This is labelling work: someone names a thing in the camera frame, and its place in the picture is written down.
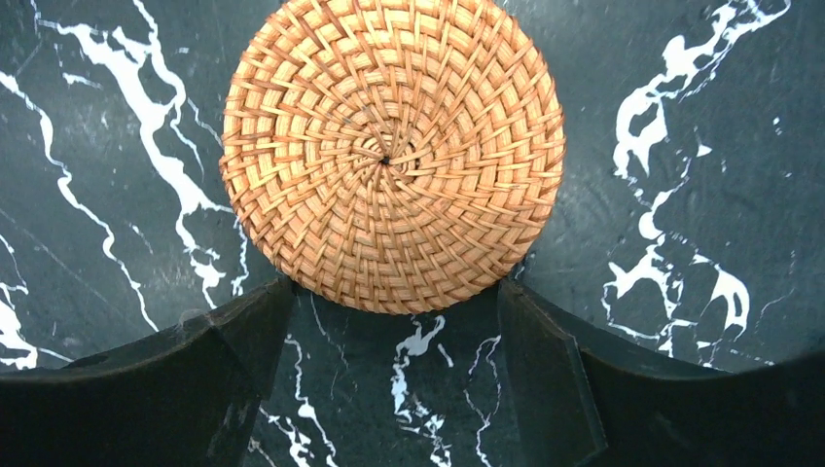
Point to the woven rattan coaster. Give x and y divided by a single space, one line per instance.
396 157

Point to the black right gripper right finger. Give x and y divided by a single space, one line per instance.
586 397

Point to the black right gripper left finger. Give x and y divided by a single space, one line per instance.
185 396

